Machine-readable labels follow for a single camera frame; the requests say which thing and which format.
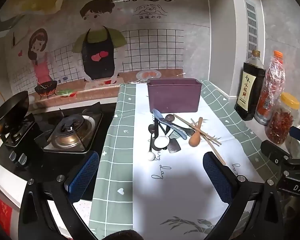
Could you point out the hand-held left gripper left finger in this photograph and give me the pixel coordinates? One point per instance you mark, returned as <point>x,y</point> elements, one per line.
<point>83,177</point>

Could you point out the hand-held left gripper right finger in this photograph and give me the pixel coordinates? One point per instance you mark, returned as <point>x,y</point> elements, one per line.
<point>217,180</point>

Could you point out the wooden spoon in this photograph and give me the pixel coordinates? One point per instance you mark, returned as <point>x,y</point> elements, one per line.
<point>195,140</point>

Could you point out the long dark metal spoon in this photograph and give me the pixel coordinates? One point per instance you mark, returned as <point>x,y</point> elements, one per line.
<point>190,131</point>

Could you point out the small white round spoon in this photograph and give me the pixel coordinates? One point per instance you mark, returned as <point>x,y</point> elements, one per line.
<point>150,156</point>

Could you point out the round metal spoon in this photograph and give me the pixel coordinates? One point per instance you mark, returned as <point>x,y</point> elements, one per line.
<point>169,117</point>

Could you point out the dark small spoon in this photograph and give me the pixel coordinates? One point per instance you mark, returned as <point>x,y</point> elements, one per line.
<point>152,128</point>

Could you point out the blue spoon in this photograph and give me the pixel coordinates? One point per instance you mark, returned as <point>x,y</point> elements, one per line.
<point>157,113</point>

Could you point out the purple utensil holder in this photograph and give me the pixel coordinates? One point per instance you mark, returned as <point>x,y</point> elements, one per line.
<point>173,97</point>

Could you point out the yellow-lidded chili jar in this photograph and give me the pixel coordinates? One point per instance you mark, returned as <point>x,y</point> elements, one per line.
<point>280,122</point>

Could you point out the green and white tablecloth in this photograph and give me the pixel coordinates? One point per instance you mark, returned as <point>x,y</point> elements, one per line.
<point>185,192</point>

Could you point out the black gas stove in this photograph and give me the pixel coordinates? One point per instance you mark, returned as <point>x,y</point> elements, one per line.
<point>47,165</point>

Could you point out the round stove burner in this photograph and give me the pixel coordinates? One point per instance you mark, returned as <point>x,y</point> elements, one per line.
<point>70,130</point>

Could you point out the orange-capped plastic bottle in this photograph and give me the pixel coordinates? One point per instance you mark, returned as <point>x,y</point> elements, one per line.
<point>270,90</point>

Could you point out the dark soy sauce bottle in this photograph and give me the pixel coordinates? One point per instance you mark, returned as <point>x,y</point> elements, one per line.
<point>248,92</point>

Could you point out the red sticker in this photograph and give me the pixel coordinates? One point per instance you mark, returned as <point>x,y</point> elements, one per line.
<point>2,215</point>

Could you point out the black wok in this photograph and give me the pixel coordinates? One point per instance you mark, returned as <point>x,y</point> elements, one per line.
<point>12,107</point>

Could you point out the white vent grille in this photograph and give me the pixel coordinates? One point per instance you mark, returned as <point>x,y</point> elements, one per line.
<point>251,30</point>

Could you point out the cartoon wall poster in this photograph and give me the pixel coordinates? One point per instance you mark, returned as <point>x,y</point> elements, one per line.
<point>65,62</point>

